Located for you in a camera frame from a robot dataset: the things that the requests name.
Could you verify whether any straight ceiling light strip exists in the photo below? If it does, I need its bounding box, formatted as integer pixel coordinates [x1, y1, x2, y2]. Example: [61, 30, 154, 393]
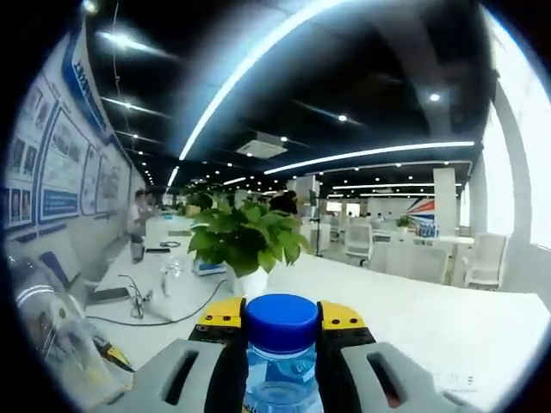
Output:
[263, 140, 475, 176]

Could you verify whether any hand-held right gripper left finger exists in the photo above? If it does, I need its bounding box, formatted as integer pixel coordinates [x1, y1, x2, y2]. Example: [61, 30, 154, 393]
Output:
[105, 295, 248, 413]

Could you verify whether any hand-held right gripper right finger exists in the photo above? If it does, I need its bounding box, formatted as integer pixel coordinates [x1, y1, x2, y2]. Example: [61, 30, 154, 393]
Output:
[316, 299, 474, 413]

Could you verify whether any blue and white box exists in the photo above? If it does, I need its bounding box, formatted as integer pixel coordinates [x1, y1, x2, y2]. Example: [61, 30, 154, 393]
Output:
[192, 256, 228, 277]

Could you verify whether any blue drink bottle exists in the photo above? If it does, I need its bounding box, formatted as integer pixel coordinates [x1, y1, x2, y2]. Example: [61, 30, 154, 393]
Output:
[241, 293, 325, 413]

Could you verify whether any curved ceiling light strip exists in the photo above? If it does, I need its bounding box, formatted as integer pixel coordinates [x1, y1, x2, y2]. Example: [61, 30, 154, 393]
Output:
[176, 0, 358, 161]

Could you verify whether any black table cable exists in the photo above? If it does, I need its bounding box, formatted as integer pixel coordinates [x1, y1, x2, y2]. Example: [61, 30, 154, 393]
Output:
[84, 278, 229, 327]

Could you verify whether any black tripod stand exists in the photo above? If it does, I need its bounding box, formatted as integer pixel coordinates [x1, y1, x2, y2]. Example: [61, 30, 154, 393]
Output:
[308, 188, 325, 258]

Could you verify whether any white office chair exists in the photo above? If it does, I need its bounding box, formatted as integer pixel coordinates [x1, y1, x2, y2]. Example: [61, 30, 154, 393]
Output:
[343, 222, 375, 264]
[463, 231, 510, 291]

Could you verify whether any ceiling air vent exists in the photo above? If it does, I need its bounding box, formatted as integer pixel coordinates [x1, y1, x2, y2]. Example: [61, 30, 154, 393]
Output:
[235, 131, 288, 161]

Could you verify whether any green potted plant white pot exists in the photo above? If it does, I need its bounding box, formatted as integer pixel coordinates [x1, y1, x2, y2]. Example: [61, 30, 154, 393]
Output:
[186, 199, 314, 299]

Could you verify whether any clear plastic container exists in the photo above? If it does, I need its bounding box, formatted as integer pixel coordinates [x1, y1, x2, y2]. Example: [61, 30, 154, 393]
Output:
[159, 255, 185, 299]

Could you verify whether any dark flat phone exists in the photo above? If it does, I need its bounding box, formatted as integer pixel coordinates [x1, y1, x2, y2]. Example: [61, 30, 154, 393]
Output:
[91, 287, 131, 305]

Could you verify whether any clear glass dome cover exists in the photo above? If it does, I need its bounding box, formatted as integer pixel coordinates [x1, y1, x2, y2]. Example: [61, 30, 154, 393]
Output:
[6, 251, 135, 409]

